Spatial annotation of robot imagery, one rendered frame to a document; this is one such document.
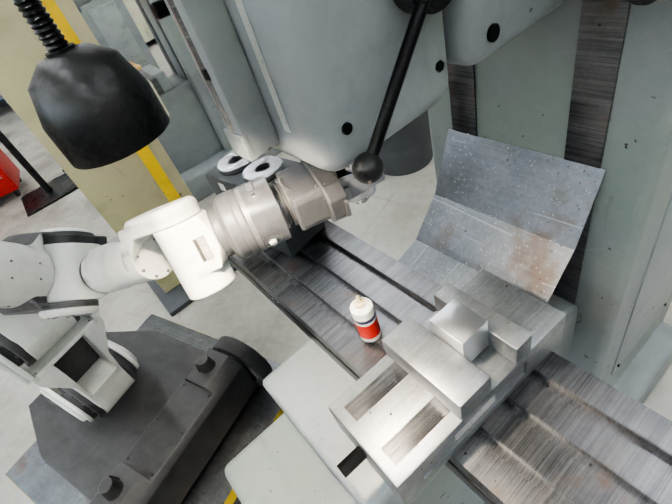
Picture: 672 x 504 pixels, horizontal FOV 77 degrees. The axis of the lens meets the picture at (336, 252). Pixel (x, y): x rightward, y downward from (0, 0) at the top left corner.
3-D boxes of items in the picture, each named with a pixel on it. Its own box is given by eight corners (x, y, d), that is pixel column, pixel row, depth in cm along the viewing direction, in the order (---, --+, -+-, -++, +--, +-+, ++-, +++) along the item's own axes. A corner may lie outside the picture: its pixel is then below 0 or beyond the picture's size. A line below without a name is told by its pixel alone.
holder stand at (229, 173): (292, 258, 98) (260, 189, 85) (236, 232, 112) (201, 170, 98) (325, 225, 104) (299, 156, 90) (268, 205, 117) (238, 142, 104)
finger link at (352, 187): (383, 180, 55) (341, 200, 55) (379, 160, 53) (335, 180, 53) (389, 186, 54) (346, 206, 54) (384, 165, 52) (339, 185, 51)
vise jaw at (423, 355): (462, 421, 55) (460, 408, 53) (385, 354, 66) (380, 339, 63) (492, 391, 57) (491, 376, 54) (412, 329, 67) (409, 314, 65)
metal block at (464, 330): (465, 368, 60) (462, 344, 56) (433, 343, 64) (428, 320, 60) (489, 344, 61) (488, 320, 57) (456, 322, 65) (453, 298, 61)
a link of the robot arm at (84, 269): (169, 290, 61) (101, 304, 72) (164, 221, 62) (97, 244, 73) (94, 295, 53) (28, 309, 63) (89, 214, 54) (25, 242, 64)
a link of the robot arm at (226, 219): (233, 190, 49) (140, 231, 47) (272, 270, 52) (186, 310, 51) (234, 182, 59) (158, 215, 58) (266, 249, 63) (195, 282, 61)
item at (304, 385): (386, 539, 71) (372, 519, 63) (278, 405, 95) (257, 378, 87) (555, 344, 88) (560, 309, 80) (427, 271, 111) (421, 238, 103)
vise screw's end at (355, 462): (346, 479, 57) (342, 474, 56) (339, 469, 59) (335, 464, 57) (368, 458, 59) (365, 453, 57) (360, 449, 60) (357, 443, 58)
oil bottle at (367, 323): (370, 347, 76) (356, 309, 68) (355, 334, 78) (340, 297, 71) (386, 332, 77) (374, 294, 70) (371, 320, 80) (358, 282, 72)
